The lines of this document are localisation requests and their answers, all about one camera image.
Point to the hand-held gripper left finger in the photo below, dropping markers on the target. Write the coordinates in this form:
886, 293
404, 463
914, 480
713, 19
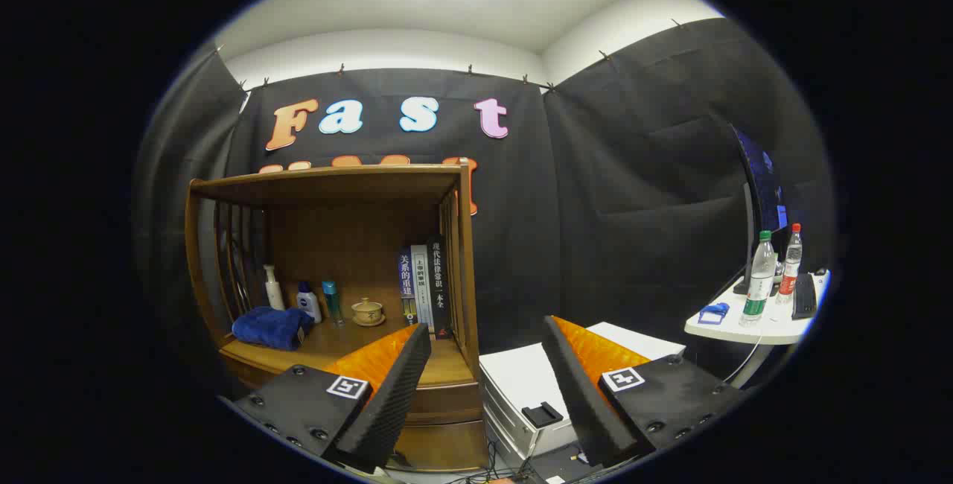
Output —
394, 395

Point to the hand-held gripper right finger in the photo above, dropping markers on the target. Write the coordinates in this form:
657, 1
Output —
581, 395

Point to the wooden drawer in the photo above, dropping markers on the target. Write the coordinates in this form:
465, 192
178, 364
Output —
447, 403

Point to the white low cabinet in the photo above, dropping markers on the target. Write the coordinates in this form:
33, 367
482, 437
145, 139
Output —
521, 380

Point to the wooden countertop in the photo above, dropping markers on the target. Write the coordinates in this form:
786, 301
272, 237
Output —
335, 342

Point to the wooden cabinet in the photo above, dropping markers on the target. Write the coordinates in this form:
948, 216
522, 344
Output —
342, 238

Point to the small black device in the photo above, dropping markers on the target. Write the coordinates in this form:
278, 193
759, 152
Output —
542, 414

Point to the yellow lidded tea cup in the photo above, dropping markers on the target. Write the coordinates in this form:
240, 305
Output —
368, 313

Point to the white spine book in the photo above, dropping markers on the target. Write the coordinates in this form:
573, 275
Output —
422, 287

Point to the teal bottle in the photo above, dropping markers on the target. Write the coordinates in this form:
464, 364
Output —
332, 301

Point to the black spine book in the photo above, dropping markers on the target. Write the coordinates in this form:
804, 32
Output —
439, 287

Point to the white bottle with blue cap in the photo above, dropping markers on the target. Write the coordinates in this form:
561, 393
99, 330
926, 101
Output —
308, 307

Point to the blue towel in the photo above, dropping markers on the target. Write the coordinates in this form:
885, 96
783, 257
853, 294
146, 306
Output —
268, 328

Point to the white pump bottle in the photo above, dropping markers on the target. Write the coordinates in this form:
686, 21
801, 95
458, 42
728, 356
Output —
275, 296

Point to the small blue object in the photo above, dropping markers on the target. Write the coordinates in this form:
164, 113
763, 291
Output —
713, 313

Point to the white side table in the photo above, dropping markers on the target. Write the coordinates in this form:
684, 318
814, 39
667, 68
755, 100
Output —
767, 329

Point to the green label water bottle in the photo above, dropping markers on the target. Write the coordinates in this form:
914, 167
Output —
758, 290

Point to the red label water bottle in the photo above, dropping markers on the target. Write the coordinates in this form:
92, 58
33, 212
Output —
789, 275

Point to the black keyboard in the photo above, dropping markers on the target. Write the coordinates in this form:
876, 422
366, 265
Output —
804, 298

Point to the computer monitor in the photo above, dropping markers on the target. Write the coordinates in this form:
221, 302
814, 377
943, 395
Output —
763, 179

